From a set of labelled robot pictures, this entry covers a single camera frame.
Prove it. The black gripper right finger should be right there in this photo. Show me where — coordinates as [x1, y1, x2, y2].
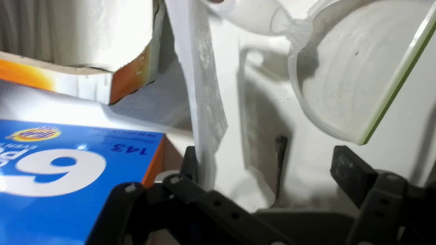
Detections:
[330, 144, 436, 245]

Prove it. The white paper sheet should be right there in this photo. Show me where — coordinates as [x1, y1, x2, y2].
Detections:
[164, 0, 229, 193]

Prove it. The orange blue detergent box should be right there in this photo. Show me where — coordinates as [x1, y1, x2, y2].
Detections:
[0, 118, 168, 245]

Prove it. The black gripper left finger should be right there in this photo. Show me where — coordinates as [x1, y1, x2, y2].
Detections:
[86, 144, 293, 245]

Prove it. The small orange paper box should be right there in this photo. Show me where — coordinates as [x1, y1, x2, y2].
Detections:
[0, 0, 164, 106]

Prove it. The clear measuring scoop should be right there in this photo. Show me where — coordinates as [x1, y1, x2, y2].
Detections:
[204, 0, 436, 147]

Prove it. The green strip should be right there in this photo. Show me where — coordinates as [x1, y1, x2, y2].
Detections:
[359, 7, 436, 147]

